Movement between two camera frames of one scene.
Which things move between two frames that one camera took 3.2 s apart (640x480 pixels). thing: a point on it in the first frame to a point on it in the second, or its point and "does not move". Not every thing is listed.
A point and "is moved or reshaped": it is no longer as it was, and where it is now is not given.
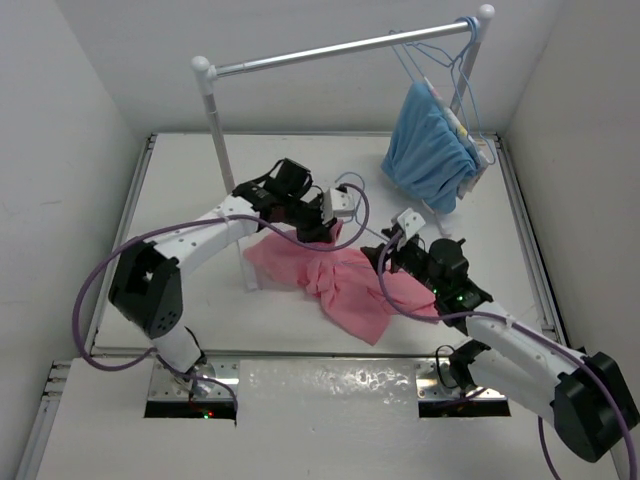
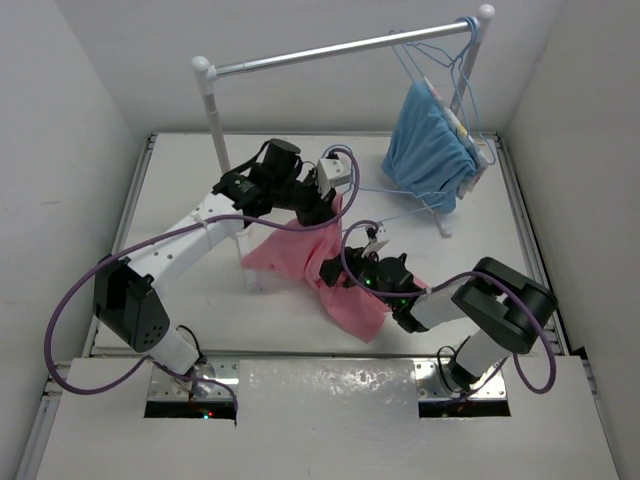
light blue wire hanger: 355,218 is moved or reshaped
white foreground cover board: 295,419 does not move
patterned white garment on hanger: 480,156 does not move
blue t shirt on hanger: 426,157 does not move
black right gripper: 398,249 to 353,261
